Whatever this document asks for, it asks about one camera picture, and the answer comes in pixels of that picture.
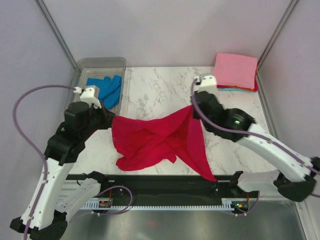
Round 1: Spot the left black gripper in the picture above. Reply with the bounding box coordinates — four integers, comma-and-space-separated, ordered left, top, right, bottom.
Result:
80, 101, 116, 141

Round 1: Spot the clear plastic bin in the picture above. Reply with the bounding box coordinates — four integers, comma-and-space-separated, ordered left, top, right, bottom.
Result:
71, 56, 127, 115

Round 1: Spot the red t shirt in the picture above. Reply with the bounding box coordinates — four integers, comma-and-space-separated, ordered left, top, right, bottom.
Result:
111, 105, 217, 182

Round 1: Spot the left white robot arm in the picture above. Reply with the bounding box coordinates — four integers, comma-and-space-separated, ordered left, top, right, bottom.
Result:
10, 101, 116, 240

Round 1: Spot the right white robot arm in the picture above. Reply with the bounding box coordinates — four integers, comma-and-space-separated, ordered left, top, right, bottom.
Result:
191, 91, 320, 202

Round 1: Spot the teal folded t shirt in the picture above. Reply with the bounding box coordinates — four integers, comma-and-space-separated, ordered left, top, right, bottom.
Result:
218, 87, 242, 92

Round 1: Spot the blue t shirt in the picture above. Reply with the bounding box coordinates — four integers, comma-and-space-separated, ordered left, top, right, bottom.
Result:
86, 75, 122, 110

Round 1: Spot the pink folded t shirt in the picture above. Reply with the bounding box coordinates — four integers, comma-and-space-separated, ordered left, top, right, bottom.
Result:
213, 52, 258, 92

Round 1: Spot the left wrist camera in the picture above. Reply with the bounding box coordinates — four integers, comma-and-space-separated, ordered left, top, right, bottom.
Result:
73, 85, 102, 109

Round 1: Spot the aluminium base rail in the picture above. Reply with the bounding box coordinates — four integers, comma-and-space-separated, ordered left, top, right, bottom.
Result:
54, 179, 309, 201

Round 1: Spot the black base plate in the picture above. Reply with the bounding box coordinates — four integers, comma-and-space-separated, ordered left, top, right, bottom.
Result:
64, 174, 261, 207

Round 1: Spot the white slotted cable duct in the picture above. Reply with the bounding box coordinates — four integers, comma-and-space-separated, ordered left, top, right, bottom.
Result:
80, 199, 248, 211

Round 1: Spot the left aluminium frame post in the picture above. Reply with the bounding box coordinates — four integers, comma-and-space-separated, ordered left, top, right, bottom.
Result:
34, 0, 77, 70

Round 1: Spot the aluminium frame post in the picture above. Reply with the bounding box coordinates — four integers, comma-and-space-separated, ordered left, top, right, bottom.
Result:
34, 0, 77, 70
257, 0, 301, 70

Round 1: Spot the right aluminium frame post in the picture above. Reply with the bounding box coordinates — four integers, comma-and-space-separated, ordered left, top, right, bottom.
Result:
257, 0, 301, 70

